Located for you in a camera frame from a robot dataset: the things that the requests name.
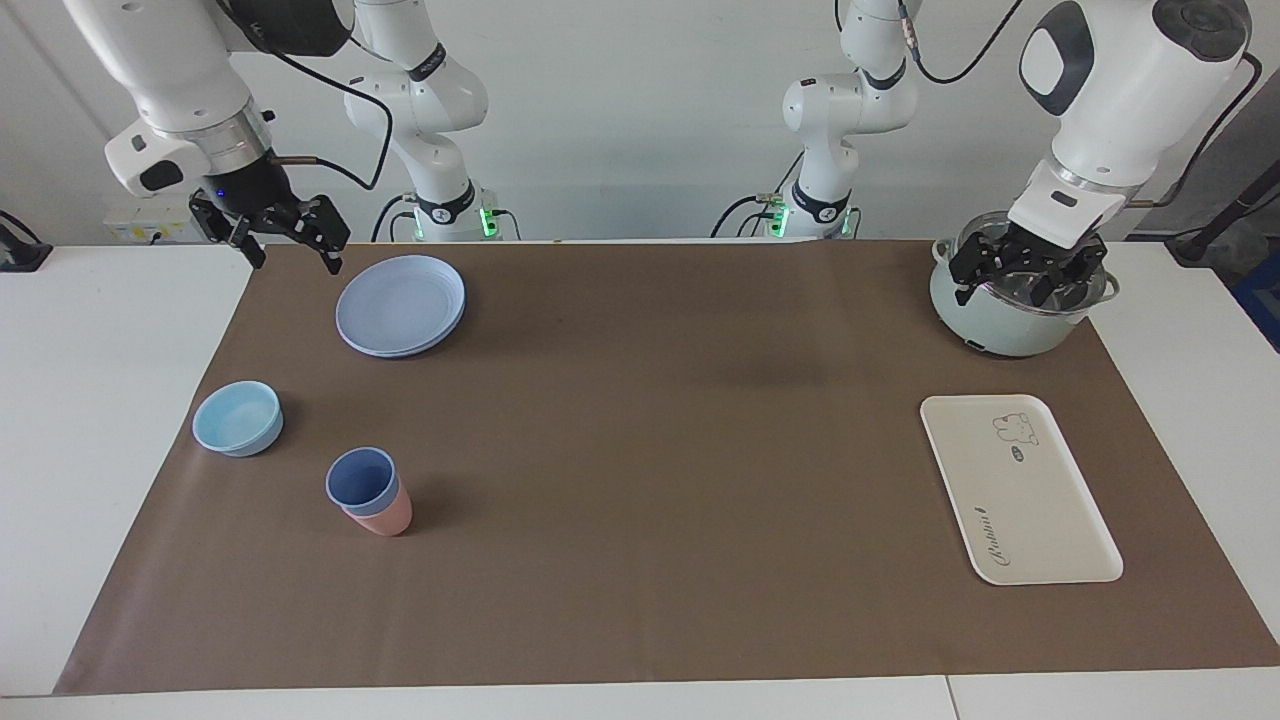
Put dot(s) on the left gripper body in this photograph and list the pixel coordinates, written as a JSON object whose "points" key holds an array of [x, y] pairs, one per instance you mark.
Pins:
{"points": [[1055, 256]]}

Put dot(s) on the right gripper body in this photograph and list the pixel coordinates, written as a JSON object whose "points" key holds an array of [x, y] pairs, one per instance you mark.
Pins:
{"points": [[252, 190]]}

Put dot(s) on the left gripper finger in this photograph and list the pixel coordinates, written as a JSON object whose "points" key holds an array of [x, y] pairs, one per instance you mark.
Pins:
{"points": [[1070, 282], [982, 262]]}

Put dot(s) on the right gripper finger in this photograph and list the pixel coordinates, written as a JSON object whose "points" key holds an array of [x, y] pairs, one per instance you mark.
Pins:
{"points": [[326, 228], [228, 226]]}

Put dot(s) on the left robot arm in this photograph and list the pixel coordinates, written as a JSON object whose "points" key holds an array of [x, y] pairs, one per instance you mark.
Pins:
{"points": [[1120, 90]]}

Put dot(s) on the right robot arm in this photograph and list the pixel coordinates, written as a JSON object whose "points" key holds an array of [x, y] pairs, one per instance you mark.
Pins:
{"points": [[170, 70]]}

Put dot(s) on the cream white tray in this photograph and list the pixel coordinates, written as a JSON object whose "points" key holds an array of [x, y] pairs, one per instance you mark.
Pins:
{"points": [[1015, 490]]}

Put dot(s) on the blue cup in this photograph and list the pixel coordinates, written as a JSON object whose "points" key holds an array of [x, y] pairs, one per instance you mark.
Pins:
{"points": [[360, 480]]}

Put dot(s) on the pink cup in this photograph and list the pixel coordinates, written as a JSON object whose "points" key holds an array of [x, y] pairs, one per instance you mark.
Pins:
{"points": [[388, 518]]}

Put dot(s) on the pale green pot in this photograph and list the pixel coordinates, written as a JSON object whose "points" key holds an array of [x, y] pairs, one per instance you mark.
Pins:
{"points": [[1000, 325]]}

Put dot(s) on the white power strip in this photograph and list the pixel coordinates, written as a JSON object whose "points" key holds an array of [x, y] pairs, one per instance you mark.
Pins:
{"points": [[140, 225]]}

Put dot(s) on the blue plate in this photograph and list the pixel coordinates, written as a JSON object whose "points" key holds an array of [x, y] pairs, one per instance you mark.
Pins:
{"points": [[398, 305]]}

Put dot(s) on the black stand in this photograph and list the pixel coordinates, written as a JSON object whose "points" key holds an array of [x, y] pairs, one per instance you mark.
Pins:
{"points": [[20, 250], [1225, 215]]}

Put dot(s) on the light blue bowl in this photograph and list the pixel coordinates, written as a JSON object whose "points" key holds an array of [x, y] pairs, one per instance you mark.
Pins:
{"points": [[236, 418]]}

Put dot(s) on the blue crate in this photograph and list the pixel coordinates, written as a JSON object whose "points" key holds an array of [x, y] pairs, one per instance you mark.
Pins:
{"points": [[1262, 300]]}

